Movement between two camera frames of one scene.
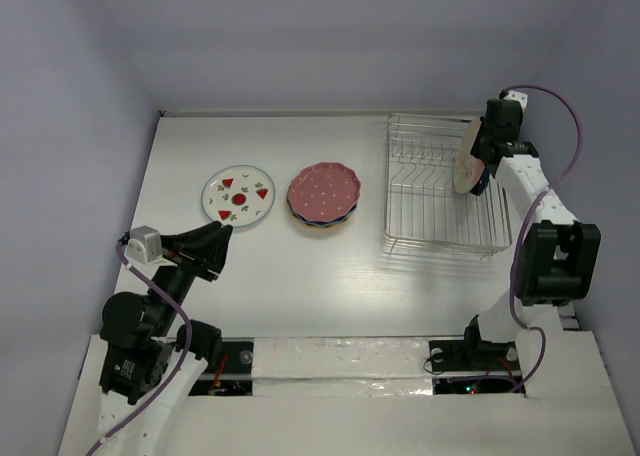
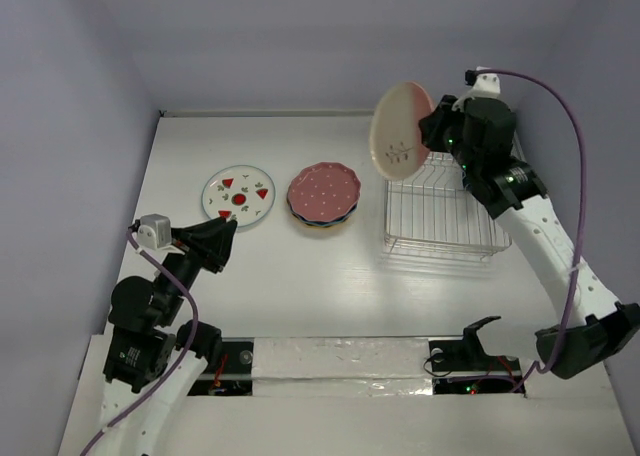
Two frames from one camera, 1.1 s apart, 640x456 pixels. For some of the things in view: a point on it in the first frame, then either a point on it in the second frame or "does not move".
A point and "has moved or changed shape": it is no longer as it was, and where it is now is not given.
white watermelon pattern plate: x=238 y=195 does not move
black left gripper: x=206 y=244 does not move
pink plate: x=468 y=167 has moved or changed shape
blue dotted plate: x=322 y=223 does not move
